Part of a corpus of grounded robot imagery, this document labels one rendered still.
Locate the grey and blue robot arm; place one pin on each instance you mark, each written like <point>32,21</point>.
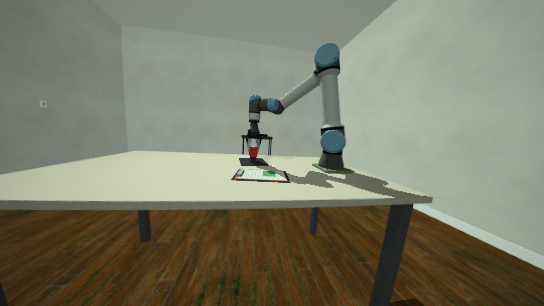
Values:
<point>325,76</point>

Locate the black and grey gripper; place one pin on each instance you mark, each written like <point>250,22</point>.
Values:
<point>258,137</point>

